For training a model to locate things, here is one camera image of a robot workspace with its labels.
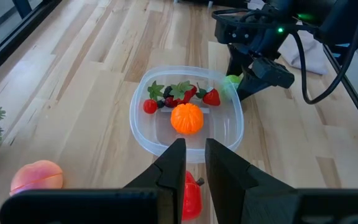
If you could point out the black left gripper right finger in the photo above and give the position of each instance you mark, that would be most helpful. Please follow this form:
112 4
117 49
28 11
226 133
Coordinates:
235 186

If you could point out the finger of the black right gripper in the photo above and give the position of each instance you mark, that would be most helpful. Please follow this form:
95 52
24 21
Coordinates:
272 74
238 62

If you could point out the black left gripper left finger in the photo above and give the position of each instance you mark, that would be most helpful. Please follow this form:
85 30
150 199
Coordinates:
160 186

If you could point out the green toy cabbage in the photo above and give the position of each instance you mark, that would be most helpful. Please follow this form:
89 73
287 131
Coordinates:
232 81

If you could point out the red toy strawberry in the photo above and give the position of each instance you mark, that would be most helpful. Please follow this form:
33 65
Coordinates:
211 97
187 95

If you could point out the clear plastic tupperware container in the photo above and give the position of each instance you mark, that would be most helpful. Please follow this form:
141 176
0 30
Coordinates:
222 124

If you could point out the orange toy tangerine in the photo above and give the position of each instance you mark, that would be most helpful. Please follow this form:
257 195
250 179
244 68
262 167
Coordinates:
187 118

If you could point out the dark toy blackberry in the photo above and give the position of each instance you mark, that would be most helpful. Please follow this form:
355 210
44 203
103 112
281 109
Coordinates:
167 91

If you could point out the dark red toy raspberry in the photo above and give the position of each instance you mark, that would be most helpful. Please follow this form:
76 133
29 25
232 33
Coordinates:
170 102

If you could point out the small red toy tomato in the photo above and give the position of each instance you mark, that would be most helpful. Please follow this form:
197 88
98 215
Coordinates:
150 106

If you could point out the large toy peach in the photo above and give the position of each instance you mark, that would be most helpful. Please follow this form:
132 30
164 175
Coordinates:
36 175

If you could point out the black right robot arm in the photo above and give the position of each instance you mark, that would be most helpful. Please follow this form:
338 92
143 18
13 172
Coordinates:
337 18

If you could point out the pink folded cloth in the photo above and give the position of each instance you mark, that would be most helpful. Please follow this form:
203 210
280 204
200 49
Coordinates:
306 53

